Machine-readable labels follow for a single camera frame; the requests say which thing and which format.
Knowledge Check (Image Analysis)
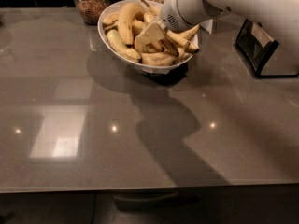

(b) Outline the drawer handle under counter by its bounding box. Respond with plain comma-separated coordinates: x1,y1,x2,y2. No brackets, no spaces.
113,191,178,203

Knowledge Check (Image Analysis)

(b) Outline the middle inner banana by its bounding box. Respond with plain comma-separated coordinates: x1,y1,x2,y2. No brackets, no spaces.
132,20,164,53

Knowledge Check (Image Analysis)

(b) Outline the small right back banana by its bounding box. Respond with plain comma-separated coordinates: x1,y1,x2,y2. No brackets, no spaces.
179,24,200,40

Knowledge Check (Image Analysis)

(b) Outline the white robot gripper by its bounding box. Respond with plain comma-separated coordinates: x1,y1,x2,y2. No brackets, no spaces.
136,0,226,44

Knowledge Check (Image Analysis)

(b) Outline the glass jar with nuts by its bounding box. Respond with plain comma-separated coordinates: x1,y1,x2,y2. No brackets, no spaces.
74,0,110,25

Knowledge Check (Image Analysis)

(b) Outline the black wire napkin holder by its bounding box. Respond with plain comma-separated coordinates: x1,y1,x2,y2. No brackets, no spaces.
235,20,299,78

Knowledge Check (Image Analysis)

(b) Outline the left lower banana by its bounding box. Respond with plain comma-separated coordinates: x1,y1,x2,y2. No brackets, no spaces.
107,29,141,63

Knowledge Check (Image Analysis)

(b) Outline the large curved top banana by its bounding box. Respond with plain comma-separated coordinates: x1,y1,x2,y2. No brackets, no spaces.
118,2,145,46

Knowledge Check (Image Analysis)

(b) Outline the long right banana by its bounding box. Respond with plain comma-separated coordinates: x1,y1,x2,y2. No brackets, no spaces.
141,0,199,53

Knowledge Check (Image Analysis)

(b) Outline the left back banana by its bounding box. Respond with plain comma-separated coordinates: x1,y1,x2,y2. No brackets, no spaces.
103,12,119,26

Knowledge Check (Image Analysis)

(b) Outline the white ceramic bowl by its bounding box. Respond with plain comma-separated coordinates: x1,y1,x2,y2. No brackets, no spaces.
97,0,199,75

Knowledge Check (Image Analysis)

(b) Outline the white sign stand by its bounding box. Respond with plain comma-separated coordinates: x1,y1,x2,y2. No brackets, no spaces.
200,19,214,34

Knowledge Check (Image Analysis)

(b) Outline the front bottom banana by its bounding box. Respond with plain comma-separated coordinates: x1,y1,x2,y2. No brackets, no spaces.
141,52,177,66

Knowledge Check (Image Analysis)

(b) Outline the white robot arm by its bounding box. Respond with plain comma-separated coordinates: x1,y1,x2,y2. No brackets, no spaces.
158,0,299,76

